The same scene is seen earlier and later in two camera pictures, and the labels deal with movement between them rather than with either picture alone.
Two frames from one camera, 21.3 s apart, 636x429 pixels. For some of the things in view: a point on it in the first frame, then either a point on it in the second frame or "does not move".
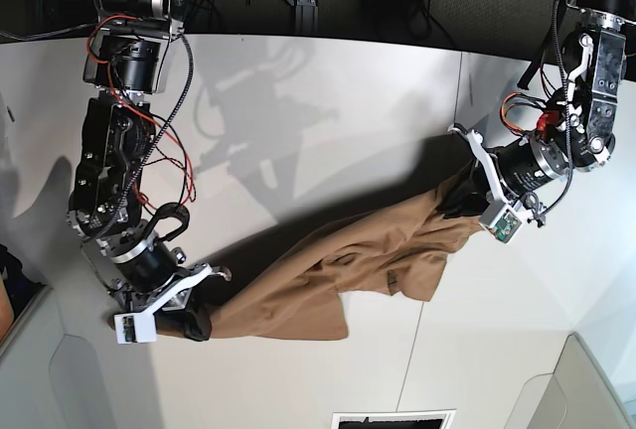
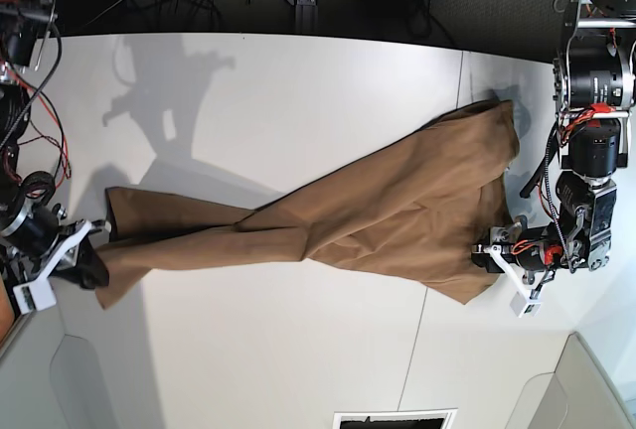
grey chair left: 67,368 does not move
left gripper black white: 148,280 -> 44,240
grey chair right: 576,395 does not move
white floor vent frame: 448,420 does not move
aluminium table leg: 306,10 does not move
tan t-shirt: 399,254 -> 416,206
